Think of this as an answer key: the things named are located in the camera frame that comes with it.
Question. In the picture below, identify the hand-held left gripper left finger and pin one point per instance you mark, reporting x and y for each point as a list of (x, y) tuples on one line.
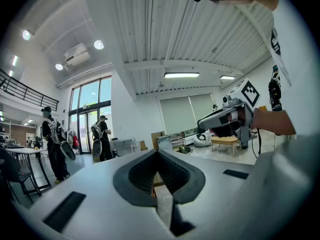
[(100, 196)]

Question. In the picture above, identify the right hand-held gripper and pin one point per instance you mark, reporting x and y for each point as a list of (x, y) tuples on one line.
[(250, 94)]

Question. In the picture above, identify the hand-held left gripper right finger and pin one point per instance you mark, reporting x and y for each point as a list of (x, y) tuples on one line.
[(220, 191)]

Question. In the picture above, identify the person's right forearm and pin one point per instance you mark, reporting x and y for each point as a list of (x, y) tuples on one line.
[(272, 121)]

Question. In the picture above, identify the low wooden bench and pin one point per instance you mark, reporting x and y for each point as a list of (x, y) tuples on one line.
[(225, 141)]

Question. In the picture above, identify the zebra striped beanbag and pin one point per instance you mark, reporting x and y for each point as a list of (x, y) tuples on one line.
[(203, 140)]

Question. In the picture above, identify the grey roller blinds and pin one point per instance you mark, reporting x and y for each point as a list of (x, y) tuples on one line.
[(182, 114)]

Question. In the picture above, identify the short tube ceiling light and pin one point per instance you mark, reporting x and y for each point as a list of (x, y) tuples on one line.
[(227, 77)]

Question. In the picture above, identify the marble patterned box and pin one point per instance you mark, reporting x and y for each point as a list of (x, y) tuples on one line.
[(165, 142)]

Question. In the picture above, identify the long tube ceiling light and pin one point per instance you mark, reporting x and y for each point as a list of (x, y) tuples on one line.
[(181, 75)]

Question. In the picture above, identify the brown cardboard box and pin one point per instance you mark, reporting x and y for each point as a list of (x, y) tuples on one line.
[(156, 137)]

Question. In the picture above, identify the white table with black legs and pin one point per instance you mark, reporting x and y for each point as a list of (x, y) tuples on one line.
[(25, 151)]

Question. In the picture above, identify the black chair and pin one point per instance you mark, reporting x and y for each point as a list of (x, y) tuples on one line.
[(15, 174)]

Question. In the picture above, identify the tall glass window door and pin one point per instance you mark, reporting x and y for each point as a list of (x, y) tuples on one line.
[(90, 101)]

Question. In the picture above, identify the person's white shirt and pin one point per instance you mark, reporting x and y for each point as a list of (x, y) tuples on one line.
[(297, 66)]

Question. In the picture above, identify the black balcony railing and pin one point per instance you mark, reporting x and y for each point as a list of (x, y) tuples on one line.
[(27, 91)]

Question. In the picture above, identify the round ceiling lamp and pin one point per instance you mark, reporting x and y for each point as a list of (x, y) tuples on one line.
[(26, 34), (59, 66), (98, 44)]

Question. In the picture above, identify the white ceiling air conditioner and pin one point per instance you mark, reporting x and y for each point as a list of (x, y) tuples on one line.
[(76, 55)]

